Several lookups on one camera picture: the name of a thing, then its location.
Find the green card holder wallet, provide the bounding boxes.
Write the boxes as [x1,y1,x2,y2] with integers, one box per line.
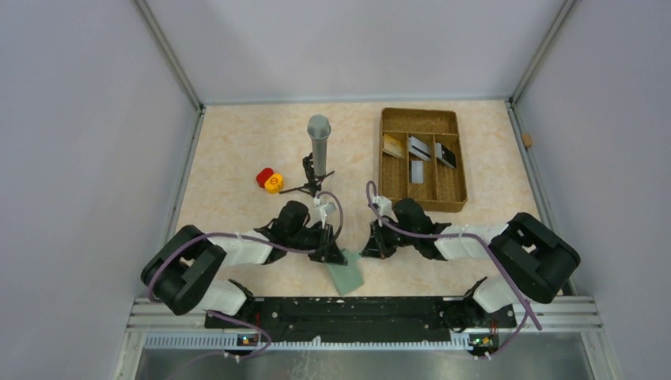
[326,249,364,296]

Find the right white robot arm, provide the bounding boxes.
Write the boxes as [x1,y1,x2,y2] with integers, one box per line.
[362,196,581,326]

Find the grey microphone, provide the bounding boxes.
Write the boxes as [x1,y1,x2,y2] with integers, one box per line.
[307,114,332,177]

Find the gold card in tray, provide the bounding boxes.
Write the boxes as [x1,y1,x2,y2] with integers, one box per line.
[382,133,405,159]

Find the brown woven cutlery tray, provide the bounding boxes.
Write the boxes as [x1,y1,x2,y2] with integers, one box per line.
[377,108,468,213]

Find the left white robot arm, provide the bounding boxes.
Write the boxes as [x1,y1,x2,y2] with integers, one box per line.
[140,199,347,328]

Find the small wooden block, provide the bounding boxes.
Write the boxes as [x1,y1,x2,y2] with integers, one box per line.
[521,133,533,149]

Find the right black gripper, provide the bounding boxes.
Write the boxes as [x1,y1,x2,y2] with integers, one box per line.
[362,215,418,259]

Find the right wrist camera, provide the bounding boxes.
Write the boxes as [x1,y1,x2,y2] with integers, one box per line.
[372,196,393,218]

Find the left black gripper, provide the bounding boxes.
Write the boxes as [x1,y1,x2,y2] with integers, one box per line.
[288,223,347,266]

